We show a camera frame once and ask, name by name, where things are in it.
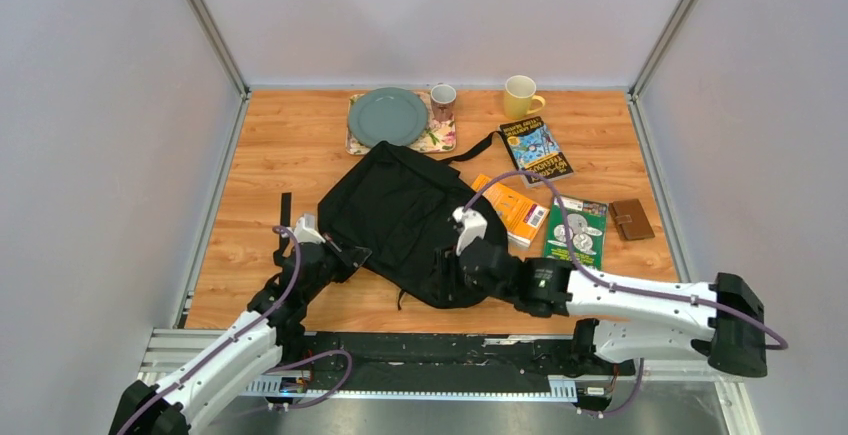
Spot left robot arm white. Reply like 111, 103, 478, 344
109, 239, 371, 434

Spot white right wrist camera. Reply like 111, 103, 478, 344
452, 206, 488, 256

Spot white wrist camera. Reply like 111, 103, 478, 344
292, 213, 325, 244
452, 206, 488, 256

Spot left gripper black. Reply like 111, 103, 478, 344
303, 233, 371, 304

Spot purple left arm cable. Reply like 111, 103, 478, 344
116, 225, 355, 435

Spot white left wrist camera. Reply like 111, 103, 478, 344
292, 213, 325, 244

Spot grey-green ceramic plate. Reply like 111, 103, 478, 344
347, 87, 429, 147

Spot yellow ceramic mug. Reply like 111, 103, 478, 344
503, 75, 546, 120

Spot floral placemat tray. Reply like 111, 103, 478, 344
345, 90, 457, 156

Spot small pink floral cup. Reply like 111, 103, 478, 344
430, 83, 457, 122

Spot green coin book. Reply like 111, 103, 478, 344
542, 196, 608, 270

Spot black student backpack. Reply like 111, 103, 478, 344
317, 142, 508, 309

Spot brown leather wallet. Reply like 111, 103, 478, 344
609, 199, 655, 241

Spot orange paperback book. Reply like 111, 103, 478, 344
483, 182, 550, 248

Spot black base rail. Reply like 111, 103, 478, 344
282, 332, 636, 393

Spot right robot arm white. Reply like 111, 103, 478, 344
438, 238, 768, 378

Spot treehouse paperback book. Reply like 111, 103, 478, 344
499, 116, 574, 181

